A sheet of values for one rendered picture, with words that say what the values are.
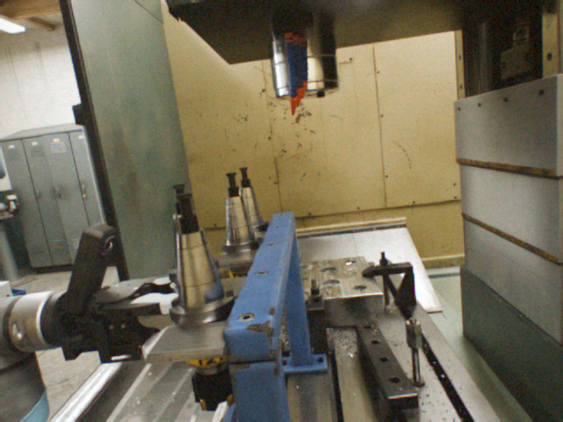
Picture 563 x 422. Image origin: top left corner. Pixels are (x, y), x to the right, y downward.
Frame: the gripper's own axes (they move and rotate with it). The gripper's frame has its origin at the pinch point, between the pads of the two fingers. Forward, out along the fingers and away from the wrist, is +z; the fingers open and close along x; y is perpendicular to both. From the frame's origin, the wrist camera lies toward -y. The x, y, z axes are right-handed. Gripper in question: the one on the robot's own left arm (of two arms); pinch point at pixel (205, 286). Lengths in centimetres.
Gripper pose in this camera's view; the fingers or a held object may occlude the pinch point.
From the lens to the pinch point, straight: 50.0
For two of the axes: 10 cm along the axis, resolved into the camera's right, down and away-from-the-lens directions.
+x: -0.6, 2.0, -9.8
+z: 9.9, -1.3, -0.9
